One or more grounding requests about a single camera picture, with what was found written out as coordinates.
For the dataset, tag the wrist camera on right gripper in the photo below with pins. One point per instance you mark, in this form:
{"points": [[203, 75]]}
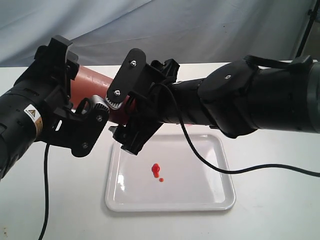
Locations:
{"points": [[91, 104]]}

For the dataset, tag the white rectangular tray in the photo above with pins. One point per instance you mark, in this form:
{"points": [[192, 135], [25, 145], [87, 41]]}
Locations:
{"points": [[189, 185]]}

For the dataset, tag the white backdrop cloth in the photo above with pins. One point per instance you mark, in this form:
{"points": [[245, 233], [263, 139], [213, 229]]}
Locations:
{"points": [[189, 31]]}

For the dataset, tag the black backdrop stand pole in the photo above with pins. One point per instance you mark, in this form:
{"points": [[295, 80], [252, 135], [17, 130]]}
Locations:
{"points": [[311, 18]]}

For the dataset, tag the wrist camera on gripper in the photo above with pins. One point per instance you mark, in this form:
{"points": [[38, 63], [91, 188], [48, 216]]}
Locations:
{"points": [[114, 101], [91, 104]]}

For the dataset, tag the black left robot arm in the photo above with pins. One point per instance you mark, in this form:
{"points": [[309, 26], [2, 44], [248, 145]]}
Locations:
{"points": [[238, 98]]}

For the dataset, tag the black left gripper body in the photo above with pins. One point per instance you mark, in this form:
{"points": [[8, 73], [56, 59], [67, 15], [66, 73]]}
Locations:
{"points": [[140, 82]]}

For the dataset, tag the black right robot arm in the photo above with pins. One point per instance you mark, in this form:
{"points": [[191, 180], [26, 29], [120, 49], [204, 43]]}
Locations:
{"points": [[38, 108]]}

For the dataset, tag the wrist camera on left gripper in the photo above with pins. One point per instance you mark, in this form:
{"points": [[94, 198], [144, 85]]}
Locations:
{"points": [[114, 101]]}

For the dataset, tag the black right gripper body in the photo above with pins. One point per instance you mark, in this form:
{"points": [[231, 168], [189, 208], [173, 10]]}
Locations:
{"points": [[62, 127]]}

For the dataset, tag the red sauce squeeze bottle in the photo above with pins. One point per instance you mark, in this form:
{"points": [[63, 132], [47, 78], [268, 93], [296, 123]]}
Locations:
{"points": [[88, 83]]}

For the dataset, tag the red sauce blob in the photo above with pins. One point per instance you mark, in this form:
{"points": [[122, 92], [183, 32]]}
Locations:
{"points": [[155, 169]]}

